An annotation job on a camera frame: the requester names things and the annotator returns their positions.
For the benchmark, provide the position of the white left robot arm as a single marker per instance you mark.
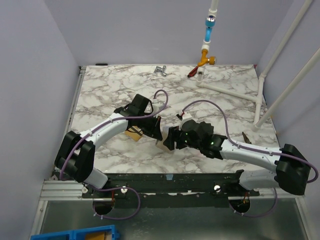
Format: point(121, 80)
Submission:
point(75, 157)

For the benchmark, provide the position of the red handled tool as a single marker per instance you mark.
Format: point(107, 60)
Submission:
point(193, 72)

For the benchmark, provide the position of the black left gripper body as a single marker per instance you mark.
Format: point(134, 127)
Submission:
point(146, 123)

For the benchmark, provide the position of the white PVC pipe frame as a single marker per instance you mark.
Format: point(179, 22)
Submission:
point(245, 94)

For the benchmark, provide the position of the aluminium extrusion frame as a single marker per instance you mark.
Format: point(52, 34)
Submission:
point(54, 189)

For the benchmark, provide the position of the gold card stack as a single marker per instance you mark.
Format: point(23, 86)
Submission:
point(134, 132)

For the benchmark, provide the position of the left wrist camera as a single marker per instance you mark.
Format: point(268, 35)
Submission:
point(157, 105)

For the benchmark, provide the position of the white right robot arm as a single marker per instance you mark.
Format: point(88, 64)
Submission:
point(284, 168)

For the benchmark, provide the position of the blue plastic bin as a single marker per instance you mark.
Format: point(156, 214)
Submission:
point(78, 234)

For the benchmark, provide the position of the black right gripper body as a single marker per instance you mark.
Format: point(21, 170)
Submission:
point(176, 139)

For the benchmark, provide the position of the brass faucet tap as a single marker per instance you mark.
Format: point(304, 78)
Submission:
point(211, 60)

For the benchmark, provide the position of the blue pipe valve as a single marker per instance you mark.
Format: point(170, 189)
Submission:
point(210, 21)

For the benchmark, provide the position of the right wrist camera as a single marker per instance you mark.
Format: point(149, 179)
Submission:
point(183, 117)

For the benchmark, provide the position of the beige card holder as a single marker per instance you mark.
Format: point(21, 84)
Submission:
point(162, 143)

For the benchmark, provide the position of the silver metal clamp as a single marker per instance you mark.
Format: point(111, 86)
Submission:
point(161, 70)

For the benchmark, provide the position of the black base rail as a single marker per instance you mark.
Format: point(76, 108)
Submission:
point(171, 190)

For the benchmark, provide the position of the yellow handled pliers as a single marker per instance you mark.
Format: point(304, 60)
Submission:
point(245, 138)

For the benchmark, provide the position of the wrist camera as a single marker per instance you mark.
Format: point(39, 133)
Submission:
point(183, 117)
point(157, 105)

